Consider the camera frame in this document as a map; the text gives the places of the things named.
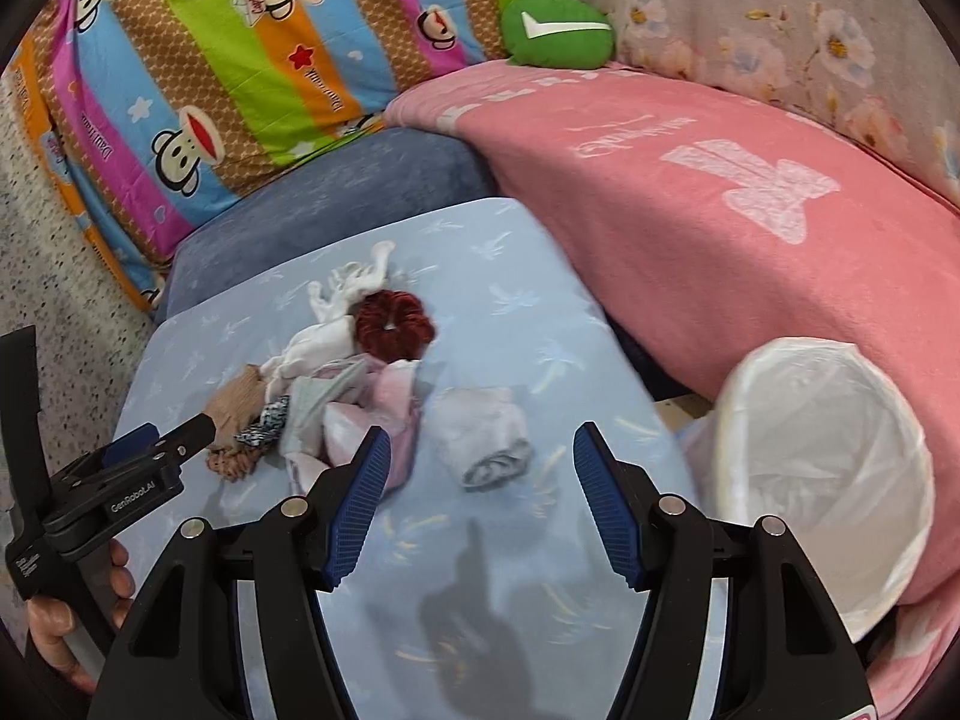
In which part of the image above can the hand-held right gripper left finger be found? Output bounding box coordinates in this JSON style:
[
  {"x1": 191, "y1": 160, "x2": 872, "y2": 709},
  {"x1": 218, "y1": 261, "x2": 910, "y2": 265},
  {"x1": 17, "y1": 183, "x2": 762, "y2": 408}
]
[{"x1": 88, "y1": 426, "x2": 392, "y2": 720}]

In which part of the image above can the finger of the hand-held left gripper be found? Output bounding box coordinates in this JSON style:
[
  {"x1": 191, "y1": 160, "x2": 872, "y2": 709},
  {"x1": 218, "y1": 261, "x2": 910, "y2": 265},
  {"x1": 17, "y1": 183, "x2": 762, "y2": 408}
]
[
  {"x1": 150, "y1": 411, "x2": 220, "y2": 464},
  {"x1": 51, "y1": 424, "x2": 161, "y2": 487}
]

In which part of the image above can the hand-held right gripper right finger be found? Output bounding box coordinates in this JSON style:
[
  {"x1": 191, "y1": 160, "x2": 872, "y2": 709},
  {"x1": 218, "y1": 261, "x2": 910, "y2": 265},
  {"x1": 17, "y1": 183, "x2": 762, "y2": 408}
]
[{"x1": 573, "y1": 421, "x2": 875, "y2": 720}]

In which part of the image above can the brown scrunchie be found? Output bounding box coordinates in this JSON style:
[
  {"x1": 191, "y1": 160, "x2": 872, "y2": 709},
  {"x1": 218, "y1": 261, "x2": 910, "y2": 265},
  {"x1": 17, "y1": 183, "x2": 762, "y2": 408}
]
[{"x1": 204, "y1": 446, "x2": 260, "y2": 482}]

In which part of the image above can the tan sock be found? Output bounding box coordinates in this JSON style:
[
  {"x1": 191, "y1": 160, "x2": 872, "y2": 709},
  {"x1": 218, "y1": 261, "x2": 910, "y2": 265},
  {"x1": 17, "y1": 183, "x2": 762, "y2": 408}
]
[{"x1": 204, "y1": 364, "x2": 271, "y2": 428}]

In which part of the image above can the black white patterned scrunchie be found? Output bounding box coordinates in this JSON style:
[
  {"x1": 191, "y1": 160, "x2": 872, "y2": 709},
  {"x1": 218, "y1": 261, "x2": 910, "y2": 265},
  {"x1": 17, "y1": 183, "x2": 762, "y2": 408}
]
[{"x1": 234, "y1": 396, "x2": 292, "y2": 451}]

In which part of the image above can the pink white sock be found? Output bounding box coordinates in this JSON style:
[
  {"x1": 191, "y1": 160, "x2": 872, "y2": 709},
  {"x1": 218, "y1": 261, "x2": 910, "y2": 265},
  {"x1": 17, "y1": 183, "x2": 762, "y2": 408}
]
[{"x1": 285, "y1": 360, "x2": 421, "y2": 496}]

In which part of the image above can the grey-green sock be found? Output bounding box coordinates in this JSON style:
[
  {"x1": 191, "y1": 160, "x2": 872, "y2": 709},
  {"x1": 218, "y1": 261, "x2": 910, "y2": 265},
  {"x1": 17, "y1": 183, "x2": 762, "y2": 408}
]
[{"x1": 281, "y1": 360, "x2": 368, "y2": 466}]

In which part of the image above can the white grey sock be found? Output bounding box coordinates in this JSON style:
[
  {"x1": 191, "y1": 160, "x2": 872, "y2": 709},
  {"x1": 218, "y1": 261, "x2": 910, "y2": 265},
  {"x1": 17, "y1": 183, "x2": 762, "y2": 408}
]
[{"x1": 427, "y1": 386, "x2": 535, "y2": 492}]

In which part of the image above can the white cloth sock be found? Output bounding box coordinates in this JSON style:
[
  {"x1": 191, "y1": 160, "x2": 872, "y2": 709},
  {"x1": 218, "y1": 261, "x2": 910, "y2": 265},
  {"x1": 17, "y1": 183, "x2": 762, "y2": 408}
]
[{"x1": 262, "y1": 315, "x2": 357, "y2": 383}]

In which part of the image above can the white lined waste bin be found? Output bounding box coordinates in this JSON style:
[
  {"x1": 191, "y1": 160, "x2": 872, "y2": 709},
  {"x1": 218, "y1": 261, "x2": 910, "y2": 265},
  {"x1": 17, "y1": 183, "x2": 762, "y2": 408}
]
[{"x1": 675, "y1": 337, "x2": 935, "y2": 638}]

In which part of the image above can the person's left hand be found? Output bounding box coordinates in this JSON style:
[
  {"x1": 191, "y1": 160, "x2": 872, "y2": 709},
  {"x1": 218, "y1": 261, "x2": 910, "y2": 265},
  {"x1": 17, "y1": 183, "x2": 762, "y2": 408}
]
[{"x1": 26, "y1": 540, "x2": 134, "y2": 695}]

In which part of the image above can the dark red velvet scrunchie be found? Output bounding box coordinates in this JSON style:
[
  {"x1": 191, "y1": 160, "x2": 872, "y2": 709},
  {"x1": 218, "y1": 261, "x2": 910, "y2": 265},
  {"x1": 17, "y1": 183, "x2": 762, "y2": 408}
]
[{"x1": 354, "y1": 289, "x2": 437, "y2": 359}]

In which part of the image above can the light blue palm-print tablecloth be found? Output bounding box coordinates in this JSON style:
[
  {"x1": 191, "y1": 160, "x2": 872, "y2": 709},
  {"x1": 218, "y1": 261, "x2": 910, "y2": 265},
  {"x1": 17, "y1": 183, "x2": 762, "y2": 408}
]
[{"x1": 112, "y1": 197, "x2": 721, "y2": 720}]

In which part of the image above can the pink printed blanket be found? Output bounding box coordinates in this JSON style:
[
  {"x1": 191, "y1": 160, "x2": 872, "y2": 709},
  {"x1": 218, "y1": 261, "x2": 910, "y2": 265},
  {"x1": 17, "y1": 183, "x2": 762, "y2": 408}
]
[{"x1": 384, "y1": 60, "x2": 960, "y2": 601}]

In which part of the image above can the blue-grey velvet cushion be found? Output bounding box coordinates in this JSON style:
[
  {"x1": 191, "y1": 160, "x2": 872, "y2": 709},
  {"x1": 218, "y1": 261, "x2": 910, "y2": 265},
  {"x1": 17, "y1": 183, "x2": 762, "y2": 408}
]
[{"x1": 154, "y1": 127, "x2": 500, "y2": 323}]

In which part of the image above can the pink quilted cloth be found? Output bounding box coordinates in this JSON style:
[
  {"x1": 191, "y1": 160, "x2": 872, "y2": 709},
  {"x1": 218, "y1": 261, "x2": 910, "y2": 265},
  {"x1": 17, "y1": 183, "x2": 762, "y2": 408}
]
[{"x1": 862, "y1": 600, "x2": 950, "y2": 717}]

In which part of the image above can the striped monkey print quilt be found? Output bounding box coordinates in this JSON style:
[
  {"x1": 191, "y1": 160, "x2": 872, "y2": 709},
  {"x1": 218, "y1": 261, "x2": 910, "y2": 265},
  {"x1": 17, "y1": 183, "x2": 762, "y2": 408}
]
[{"x1": 15, "y1": 0, "x2": 518, "y2": 312}]

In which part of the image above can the green round cushion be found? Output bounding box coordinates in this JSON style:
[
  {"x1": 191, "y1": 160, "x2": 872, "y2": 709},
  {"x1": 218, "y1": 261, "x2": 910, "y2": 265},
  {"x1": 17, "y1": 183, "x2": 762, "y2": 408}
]
[{"x1": 500, "y1": 0, "x2": 617, "y2": 70}]

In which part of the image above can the grey floral blanket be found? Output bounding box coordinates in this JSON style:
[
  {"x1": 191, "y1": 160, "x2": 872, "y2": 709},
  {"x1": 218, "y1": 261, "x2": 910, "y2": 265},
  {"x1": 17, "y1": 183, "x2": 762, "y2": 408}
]
[{"x1": 510, "y1": 0, "x2": 960, "y2": 211}]

